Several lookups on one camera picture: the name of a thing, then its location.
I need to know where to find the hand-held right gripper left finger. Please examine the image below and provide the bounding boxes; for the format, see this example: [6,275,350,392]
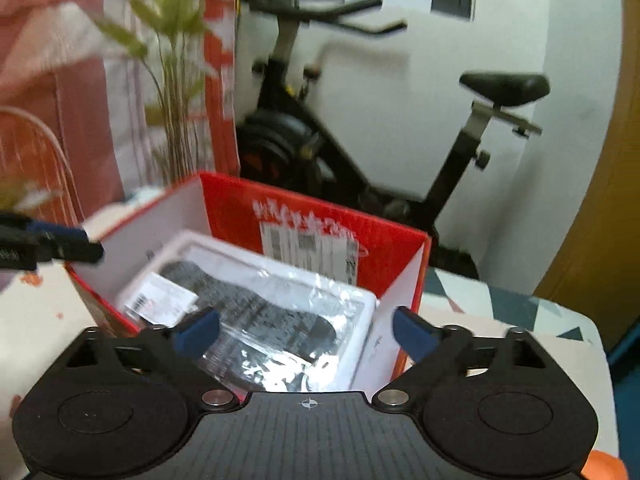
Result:
[62,308,241,415]

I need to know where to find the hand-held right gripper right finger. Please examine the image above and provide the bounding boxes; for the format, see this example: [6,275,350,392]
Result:
[372,306,551,415]

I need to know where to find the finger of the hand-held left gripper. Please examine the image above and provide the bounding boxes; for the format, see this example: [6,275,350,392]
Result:
[35,239,104,264]
[0,212,89,244]

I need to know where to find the grey insoles pack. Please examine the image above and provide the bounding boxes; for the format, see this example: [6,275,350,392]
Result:
[117,230,379,394]

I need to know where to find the red cardboard box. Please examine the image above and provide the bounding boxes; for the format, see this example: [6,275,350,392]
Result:
[65,171,432,394]

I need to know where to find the black exercise bike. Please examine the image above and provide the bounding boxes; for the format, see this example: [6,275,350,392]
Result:
[232,0,551,281]

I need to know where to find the orange object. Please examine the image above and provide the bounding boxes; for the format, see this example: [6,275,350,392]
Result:
[580,450,629,480]

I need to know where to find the yellow wooden door frame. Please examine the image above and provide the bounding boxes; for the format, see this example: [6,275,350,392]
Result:
[532,0,640,357]

